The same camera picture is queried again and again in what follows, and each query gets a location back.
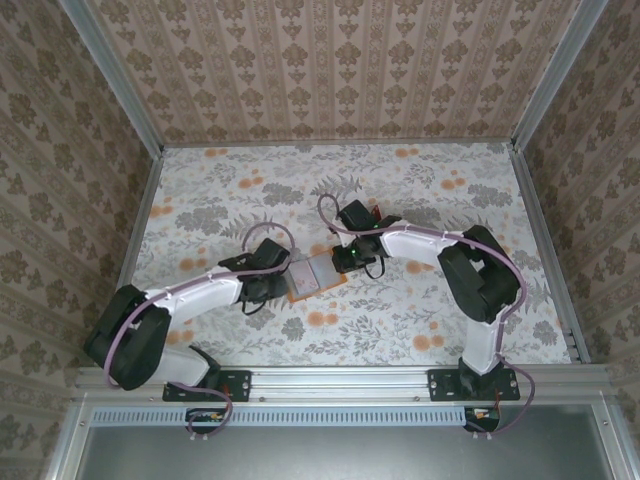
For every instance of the orange card holder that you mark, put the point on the orange card holder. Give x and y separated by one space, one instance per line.
327 272

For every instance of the white credit card red print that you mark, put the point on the white credit card red print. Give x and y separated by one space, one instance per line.
305 279

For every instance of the card stack with red front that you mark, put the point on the card stack with red front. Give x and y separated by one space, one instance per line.
377 211

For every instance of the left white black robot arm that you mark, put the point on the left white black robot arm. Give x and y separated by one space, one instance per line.
130 335

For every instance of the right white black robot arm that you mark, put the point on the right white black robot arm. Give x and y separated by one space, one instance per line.
480 280

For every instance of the left small wiring connector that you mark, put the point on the left small wiring connector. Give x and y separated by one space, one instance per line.
205 419

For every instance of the small wiring connector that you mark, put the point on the small wiring connector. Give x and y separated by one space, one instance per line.
482 417
205 419

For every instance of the grey metal cabinet top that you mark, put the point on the grey metal cabinet top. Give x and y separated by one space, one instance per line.
350 455

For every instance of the right small wiring connector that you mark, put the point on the right small wiring connector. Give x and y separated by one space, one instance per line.
482 417

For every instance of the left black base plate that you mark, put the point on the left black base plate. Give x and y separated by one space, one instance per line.
240 385

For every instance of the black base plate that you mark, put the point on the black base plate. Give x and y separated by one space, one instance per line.
240 385
442 385

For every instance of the aluminium back rail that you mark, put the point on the aluminium back rail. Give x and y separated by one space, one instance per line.
340 144

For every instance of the aluminium front frame beam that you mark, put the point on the aluminium front frame beam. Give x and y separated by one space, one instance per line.
340 380

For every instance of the left aluminium side rail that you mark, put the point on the left aluminium side rail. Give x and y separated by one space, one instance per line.
135 240

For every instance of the aluminium side rail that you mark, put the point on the aluminium side rail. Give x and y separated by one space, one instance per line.
547 240
135 240

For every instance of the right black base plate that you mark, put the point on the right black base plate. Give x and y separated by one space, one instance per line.
442 385

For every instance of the right aluminium side rail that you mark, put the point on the right aluminium side rail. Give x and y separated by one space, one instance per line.
547 240

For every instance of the left aluminium corner post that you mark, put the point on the left aluminium corner post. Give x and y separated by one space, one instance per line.
115 75

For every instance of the aluminium corner post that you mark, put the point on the aluminium corner post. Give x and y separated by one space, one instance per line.
115 75
555 75

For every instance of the right aluminium corner post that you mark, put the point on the right aluminium corner post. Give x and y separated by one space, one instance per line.
555 75

